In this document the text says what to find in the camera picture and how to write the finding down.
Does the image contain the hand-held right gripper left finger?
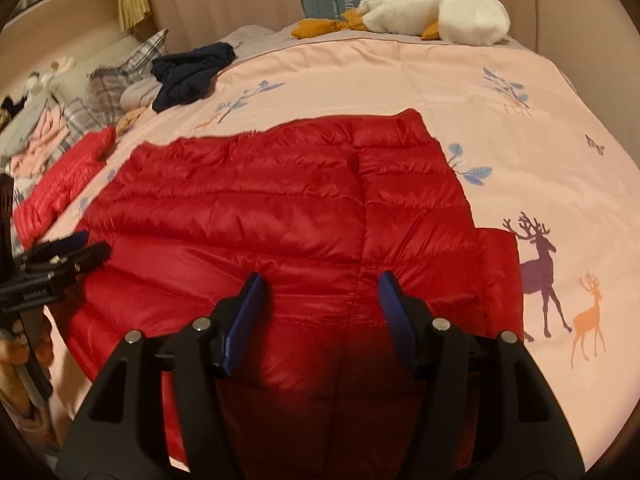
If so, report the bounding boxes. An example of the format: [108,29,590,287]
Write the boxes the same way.
[55,272,266,480]

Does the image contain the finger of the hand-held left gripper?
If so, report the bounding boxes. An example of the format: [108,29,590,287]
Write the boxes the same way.
[37,232,91,260]
[22,241,112,281]

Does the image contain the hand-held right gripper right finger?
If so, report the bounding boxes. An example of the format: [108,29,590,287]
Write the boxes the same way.
[377,270,586,480]

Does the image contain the red down jacket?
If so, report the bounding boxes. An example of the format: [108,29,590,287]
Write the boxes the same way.
[67,108,525,480]

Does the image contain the person's left forearm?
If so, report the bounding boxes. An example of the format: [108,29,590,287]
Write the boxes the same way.
[0,365,56,441]

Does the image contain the navy dark clothes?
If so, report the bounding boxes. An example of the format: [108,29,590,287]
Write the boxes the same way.
[151,42,237,113]

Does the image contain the person's left hand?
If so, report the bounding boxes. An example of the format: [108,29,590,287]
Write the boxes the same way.
[0,317,55,366]

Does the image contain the coral pink down jacket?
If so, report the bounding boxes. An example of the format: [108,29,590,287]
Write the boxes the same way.
[12,126,117,241]

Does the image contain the pale pink garment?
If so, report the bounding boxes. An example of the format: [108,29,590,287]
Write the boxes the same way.
[10,110,71,177]

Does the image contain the grey garment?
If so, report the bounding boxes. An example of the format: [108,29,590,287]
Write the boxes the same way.
[0,105,48,156]

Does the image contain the small orange cloth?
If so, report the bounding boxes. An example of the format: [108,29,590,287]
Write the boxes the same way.
[116,110,151,137]

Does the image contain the grey cloth lump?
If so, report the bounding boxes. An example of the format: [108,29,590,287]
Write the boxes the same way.
[121,80,163,109]

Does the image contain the pink deer printed blanket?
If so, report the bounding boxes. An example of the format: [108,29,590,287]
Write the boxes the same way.
[42,35,640,466]

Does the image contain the large plaid pillow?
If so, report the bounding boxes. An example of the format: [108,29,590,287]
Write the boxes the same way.
[87,29,169,111]

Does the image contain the grey bed sheet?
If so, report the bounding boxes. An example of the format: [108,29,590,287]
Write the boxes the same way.
[220,24,526,53]

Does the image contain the white goose plush toy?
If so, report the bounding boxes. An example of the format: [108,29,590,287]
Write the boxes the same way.
[291,0,511,45]

